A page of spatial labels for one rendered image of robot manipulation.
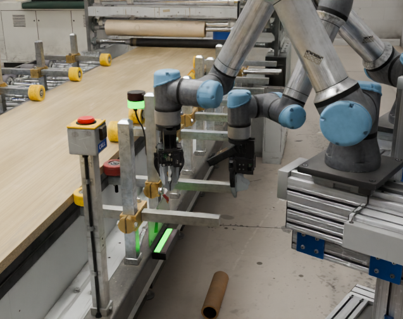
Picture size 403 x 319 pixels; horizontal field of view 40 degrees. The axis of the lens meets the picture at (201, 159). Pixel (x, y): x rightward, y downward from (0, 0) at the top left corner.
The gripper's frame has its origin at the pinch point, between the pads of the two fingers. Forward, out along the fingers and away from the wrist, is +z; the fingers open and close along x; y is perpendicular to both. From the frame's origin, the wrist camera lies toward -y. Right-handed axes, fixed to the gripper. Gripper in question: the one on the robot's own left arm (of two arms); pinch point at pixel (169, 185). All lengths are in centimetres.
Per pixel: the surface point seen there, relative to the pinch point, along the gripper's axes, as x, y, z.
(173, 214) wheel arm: 0.4, 4.4, 7.4
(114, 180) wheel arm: -17.2, -28.0, 8.4
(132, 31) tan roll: -3, -291, -11
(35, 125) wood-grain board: -51, -84, 3
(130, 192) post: -11.8, 5.0, -0.7
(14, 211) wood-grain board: -44.8, 4.3, 3.1
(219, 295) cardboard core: 27, -68, 86
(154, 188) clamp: -3.8, -15.8, 7.1
